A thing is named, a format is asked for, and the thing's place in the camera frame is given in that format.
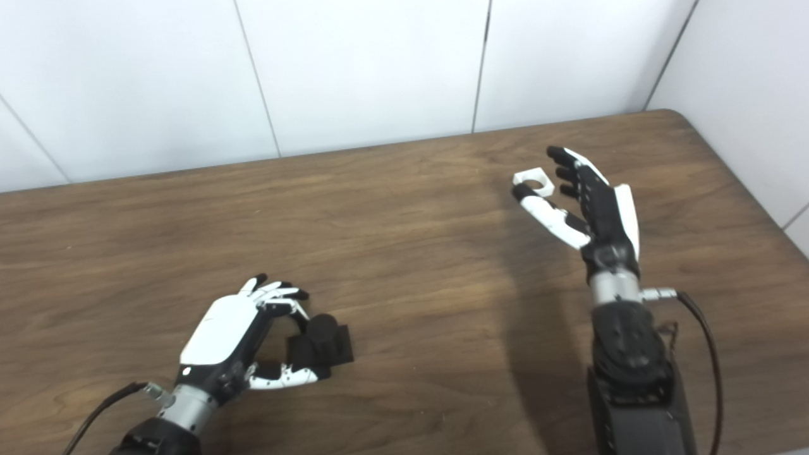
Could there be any black peg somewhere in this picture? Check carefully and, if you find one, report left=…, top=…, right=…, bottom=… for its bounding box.
left=286, top=314, right=355, bottom=380

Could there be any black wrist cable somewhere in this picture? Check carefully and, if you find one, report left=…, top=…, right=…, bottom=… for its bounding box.
left=640, top=288, right=723, bottom=455
left=62, top=381, right=174, bottom=455

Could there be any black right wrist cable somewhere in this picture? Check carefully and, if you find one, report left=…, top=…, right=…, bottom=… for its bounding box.
left=640, top=288, right=723, bottom=455

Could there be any white square piece with hole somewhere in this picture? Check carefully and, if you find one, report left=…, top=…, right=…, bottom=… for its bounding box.
left=513, top=167, right=556, bottom=198

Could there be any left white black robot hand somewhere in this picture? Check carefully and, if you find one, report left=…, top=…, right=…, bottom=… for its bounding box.
left=179, top=274, right=320, bottom=405

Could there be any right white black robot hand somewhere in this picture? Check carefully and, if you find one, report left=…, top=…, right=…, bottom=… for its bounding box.
left=512, top=146, right=641, bottom=279

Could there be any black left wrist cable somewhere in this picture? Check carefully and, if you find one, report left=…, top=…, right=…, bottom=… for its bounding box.
left=62, top=381, right=174, bottom=455

